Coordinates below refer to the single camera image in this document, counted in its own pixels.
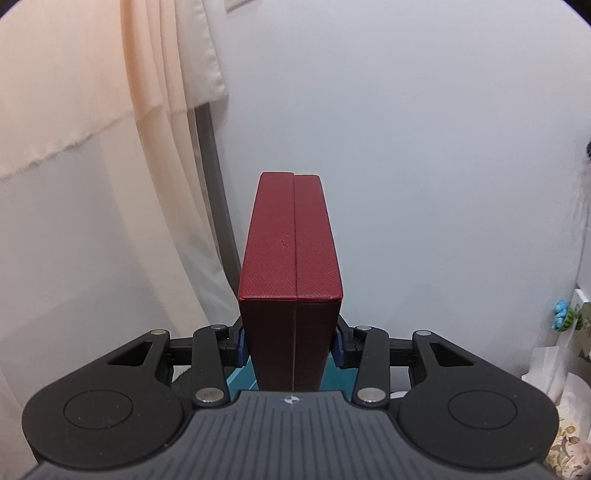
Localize blue plastic storage box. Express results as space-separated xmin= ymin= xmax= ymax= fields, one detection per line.
xmin=226 ymin=368 xmax=356 ymax=402

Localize small blue green toy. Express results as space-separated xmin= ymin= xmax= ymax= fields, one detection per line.
xmin=551 ymin=300 xmax=576 ymax=331

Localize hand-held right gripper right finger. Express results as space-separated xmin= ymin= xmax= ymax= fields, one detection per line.
xmin=332 ymin=322 xmax=484 ymax=407

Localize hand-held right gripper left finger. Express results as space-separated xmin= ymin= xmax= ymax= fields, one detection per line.
xmin=106 ymin=325 xmax=246 ymax=408

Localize white shelf unit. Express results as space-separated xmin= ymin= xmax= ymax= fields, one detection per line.
xmin=573 ymin=288 xmax=591 ymax=357

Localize white paper bag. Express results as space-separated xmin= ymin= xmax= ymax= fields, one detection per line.
xmin=522 ymin=346 xmax=591 ymax=416

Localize dark red box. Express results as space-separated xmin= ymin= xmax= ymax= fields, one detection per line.
xmin=238 ymin=172 xmax=345 ymax=392

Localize peach curtain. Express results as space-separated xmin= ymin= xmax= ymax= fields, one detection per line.
xmin=0 ymin=0 xmax=242 ymax=462

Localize floral printed packet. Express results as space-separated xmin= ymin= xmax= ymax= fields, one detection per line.
xmin=551 ymin=411 xmax=591 ymax=480

